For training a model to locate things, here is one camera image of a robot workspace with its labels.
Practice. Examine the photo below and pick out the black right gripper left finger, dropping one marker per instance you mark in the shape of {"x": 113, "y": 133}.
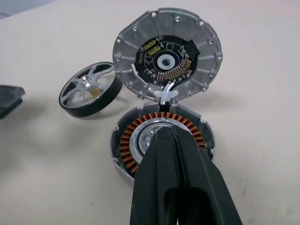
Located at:
{"x": 152, "y": 178}

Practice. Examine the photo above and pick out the silver motor housing copper windings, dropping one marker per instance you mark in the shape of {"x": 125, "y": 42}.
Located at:
{"x": 124, "y": 143}

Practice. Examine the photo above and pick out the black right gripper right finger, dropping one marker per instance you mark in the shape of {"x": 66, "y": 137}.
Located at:
{"x": 206, "y": 187}

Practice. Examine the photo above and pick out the black silver spoked rotor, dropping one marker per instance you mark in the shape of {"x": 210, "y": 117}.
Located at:
{"x": 70, "y": 110}

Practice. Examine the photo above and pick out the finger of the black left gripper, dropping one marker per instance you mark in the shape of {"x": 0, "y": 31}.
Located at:
{"x": 9, "y": 98}

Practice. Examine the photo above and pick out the grey round tape roll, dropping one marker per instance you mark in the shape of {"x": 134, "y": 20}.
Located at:
{"x": 199, "y": 58}

